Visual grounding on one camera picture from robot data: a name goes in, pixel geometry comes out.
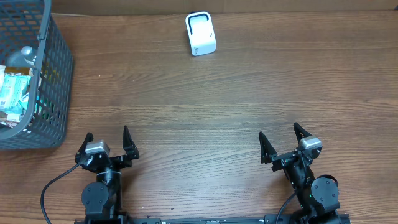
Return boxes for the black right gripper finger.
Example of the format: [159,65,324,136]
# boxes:
[259,131,277,164]
[293,123,312,143]

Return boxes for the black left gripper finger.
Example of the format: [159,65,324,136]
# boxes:
[123,126,139,160]
[75,133,94,164]

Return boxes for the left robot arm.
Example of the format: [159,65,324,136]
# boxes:
[75,126,139,223]

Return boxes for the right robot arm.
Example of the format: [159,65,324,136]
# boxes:
[259,123,351,224]

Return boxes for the white barcode scanner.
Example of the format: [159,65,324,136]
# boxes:
[185,11,216,56]

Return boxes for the brown patterned snack bag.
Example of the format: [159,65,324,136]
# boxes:
[1,111,23,128]

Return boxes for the mint green wipes pack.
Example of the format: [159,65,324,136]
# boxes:
[1,74,31,114]

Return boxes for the clear plastic bottle grey cap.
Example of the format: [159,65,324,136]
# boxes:
[6,46,37,68]

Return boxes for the dark grey plastic basket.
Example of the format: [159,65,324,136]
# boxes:
[1,1,74,150]

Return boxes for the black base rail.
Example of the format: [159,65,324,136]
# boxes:
[74,213,352,224]

